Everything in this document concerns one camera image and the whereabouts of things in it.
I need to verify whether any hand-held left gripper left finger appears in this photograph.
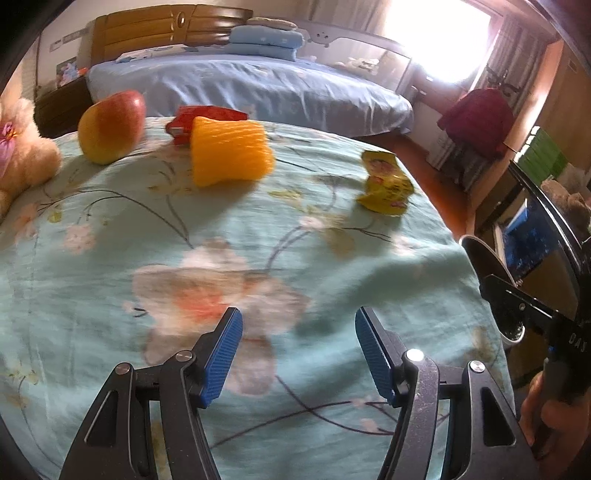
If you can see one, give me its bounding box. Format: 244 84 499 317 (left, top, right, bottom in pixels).
58 306 244 480

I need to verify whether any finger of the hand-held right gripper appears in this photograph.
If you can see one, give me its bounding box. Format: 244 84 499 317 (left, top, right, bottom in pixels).
479 273 561 334

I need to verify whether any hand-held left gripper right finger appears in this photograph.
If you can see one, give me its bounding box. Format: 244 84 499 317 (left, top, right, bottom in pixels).
355 305 539 480

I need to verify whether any person's right hand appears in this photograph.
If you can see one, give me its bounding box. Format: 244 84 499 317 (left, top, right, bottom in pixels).
519 369 591 462

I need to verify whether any blue box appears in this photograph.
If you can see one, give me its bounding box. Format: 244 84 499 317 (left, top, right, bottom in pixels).
503 203 561 278

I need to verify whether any brown teddy bear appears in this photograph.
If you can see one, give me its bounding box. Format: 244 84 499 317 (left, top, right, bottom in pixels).
540 178 591 232

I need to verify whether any stack of green boxes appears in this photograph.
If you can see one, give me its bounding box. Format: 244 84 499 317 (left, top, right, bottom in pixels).
517 127 568 181

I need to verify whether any white radiator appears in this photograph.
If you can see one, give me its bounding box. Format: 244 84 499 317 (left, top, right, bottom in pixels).
427 134 485 190

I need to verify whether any teal floral blanket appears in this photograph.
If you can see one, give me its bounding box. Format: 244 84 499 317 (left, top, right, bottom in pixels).
0 115 515 480

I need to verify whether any yellow snack wrapper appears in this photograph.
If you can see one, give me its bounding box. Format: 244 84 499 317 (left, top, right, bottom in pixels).
356 148 415 215

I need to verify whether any red coat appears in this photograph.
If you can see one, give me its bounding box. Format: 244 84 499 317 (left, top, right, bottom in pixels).
436 88 515 160

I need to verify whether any orange foam fruit net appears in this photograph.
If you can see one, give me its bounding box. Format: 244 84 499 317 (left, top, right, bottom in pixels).
189 116 276 188

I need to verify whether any grey curtain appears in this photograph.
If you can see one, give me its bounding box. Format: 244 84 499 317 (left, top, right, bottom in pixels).
480 9 550 97

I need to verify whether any red apple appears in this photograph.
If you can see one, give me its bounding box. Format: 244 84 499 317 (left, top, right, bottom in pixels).
78 90 147 165

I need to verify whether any bed with blue sheet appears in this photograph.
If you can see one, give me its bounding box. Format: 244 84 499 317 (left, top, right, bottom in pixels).
85 46 414 139

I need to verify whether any white plush toy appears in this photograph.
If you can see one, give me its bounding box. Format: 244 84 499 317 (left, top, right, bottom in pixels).
344 56 382 72

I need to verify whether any cream teddy bear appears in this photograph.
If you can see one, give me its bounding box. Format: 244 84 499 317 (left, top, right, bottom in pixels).
0 97 63 217

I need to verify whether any dark wooden nightstand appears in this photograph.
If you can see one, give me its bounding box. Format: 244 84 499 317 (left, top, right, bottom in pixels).
34 76 95 139

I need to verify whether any folded blue quilt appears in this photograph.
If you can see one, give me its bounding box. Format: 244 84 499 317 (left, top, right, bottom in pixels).
228 24 304 61

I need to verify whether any pale green pillow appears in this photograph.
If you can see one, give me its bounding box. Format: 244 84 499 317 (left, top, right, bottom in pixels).
246 17 296 32

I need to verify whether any wooden headboard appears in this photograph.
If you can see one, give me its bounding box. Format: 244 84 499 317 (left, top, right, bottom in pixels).
90 4 254 68

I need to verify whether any cream louvered wardrobe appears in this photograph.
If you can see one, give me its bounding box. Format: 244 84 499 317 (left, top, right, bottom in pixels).
0 41 47 104

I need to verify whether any grey bed guard rail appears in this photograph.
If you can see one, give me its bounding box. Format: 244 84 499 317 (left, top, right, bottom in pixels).
295 18 414 93

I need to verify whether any photo frame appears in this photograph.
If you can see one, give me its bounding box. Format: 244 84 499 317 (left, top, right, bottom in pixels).
55 58 79 88

